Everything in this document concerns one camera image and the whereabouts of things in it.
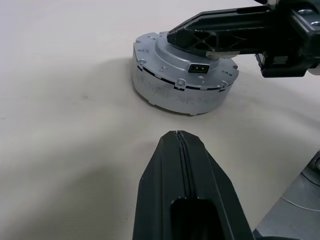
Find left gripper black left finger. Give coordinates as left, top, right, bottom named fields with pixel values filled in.
left=131, top=129, right=191, bottom=240

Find grey hinged motor lid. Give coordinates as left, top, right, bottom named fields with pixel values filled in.
left=132, top=31, right=239, bottom=91

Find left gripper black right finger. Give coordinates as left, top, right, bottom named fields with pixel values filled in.
left=176, top=129, right=254, bottom=240

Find grey motor housing copper windings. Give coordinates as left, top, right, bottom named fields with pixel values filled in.
left=131, top=49, right=239, bottom=117

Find grey metal base plate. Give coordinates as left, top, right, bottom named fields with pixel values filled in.
left=251, top=149, right=320, bottom=240

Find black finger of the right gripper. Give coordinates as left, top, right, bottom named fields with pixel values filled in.
left=167, top=4, right=273, bottom=34
left=165, top=21, right=297, bottom=60

